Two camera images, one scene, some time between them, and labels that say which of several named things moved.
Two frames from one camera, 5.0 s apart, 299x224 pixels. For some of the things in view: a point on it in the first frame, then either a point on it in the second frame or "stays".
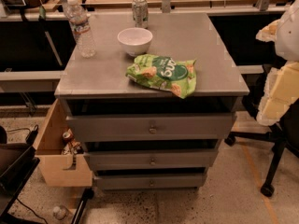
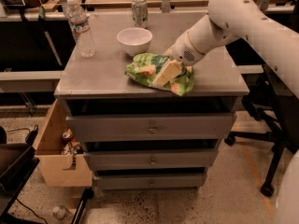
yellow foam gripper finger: (268, 33) to (184, 50)
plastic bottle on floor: (61, 213) stays
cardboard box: (48, 150) stays
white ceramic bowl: (135, 40) stays
